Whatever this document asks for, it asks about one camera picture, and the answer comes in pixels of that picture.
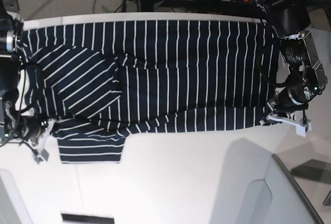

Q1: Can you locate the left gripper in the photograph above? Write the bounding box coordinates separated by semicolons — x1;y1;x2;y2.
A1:
270;86;308;115

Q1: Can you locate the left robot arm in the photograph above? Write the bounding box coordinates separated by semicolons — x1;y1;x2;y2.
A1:
255;0;328;117

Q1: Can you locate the navy white striped t-shirt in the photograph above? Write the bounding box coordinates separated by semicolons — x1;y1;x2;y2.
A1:
19;20;280;164

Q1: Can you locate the grey monitor edge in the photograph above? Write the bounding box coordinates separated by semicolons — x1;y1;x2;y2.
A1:
272;154;324;223

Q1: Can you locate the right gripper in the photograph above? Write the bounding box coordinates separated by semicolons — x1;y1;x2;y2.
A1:
16;117;48;144

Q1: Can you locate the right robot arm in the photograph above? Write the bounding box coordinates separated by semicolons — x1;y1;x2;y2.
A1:
1;0;48;146

